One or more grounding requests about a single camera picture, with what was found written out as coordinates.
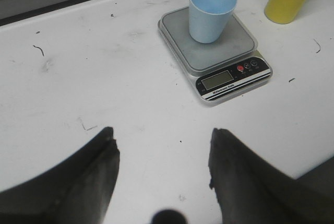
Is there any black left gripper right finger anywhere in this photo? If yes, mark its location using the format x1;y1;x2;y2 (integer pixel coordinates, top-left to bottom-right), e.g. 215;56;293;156
208;128;333;223

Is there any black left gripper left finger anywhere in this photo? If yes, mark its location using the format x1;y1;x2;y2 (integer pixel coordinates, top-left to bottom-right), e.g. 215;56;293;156
1;127;120;223

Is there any light blue plastic cup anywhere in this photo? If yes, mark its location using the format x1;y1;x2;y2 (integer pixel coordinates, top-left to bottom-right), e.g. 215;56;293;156
188;0;237;43

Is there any silver electronic kitchen scale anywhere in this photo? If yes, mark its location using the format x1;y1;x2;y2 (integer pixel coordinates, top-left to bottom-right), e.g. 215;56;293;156
158;7;273;105

